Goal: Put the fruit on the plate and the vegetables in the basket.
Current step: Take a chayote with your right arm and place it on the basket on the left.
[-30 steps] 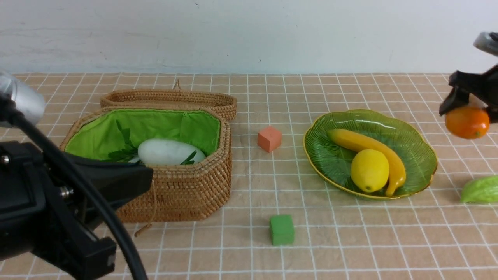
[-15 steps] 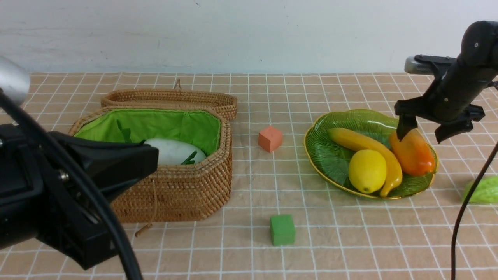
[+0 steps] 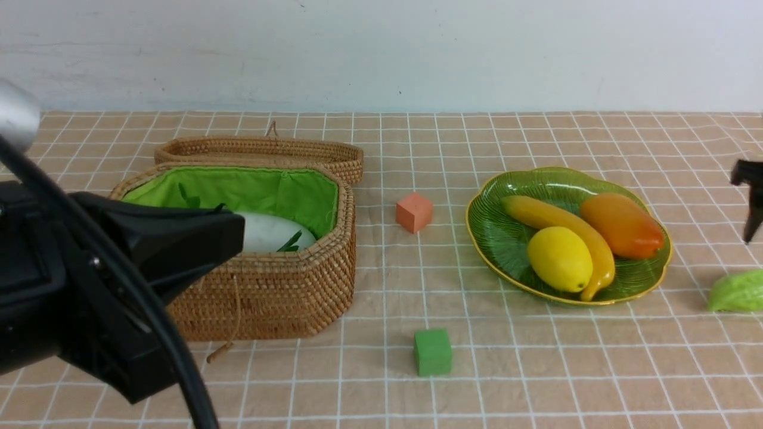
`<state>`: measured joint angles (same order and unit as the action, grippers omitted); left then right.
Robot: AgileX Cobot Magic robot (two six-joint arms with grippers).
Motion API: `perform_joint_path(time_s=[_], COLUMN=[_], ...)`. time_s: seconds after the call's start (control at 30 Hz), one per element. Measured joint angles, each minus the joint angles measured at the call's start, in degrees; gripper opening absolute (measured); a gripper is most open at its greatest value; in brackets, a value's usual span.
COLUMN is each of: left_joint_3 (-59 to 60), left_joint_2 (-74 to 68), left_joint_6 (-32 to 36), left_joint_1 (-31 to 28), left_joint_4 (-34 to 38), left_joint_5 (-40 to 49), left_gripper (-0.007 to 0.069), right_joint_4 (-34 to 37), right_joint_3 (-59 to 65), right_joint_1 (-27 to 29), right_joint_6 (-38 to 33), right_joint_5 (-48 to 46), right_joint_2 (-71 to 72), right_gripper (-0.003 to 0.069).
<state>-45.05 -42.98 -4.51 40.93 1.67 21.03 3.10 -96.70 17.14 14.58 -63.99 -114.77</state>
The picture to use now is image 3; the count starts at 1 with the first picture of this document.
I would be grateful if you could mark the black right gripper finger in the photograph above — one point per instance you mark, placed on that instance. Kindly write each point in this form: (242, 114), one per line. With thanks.
(750, 173)

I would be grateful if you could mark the beige checkered tablecloth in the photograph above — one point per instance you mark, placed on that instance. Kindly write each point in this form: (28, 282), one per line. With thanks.
(661, 361)

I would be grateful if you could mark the woven wicker basket lid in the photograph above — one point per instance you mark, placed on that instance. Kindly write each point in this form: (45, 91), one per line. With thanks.
(344, 160)

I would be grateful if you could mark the light green cabbage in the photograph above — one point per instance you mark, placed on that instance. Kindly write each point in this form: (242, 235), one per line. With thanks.
(738, 292)

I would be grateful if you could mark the white radish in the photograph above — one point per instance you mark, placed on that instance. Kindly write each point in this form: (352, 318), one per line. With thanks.
(265, 233)

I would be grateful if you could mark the orange foam cube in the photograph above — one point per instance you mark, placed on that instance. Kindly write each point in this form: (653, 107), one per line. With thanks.
(414, 212)

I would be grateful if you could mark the yellow banana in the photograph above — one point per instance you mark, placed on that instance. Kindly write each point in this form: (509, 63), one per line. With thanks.
(538, 215)

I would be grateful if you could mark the green glass leaf plate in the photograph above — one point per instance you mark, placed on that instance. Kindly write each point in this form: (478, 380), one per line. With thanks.
(502, 241)

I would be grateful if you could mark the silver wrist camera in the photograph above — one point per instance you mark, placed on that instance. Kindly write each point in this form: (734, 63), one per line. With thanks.
(21, 115)

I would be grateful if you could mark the woven wicker basket green lining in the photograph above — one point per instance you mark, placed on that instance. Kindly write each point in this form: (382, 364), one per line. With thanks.
(261, 296)

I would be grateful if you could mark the green foam cube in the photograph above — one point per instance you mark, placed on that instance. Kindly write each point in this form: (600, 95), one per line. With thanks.
(433, 352)

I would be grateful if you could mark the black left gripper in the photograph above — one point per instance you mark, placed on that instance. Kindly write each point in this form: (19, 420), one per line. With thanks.
(61, 300)

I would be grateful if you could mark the yellow lemon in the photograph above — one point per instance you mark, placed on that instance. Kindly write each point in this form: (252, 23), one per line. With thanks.
(561, 259)

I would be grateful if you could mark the orange mango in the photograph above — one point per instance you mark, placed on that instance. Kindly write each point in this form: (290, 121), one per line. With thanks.
(628, 229)

